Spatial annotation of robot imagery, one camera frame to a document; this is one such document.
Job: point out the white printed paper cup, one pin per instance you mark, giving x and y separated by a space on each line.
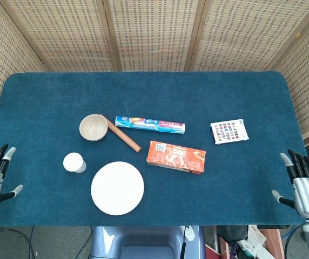
73 162

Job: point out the beige bowl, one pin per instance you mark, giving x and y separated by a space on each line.
93 128

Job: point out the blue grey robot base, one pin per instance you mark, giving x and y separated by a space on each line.
143 242

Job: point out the red storage crate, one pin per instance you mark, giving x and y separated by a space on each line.
273 242

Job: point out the white paper packages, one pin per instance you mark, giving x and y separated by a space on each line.
253 242

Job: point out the black bag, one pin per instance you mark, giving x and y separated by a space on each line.
232 232

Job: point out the card box with coloured squares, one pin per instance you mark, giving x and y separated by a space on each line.
229 131

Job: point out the white paper plate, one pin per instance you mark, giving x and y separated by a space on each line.
117 189

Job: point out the orange biscuit box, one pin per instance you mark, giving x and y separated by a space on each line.
176 157

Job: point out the brown wooden rolling pin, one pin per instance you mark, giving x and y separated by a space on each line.
123 140

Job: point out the blue plastic wrap roll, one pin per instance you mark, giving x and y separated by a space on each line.
149 124

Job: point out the dark blue table cloth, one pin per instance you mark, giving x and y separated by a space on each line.
170 97

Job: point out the woven rattan folding screen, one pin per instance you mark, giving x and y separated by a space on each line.
154 32

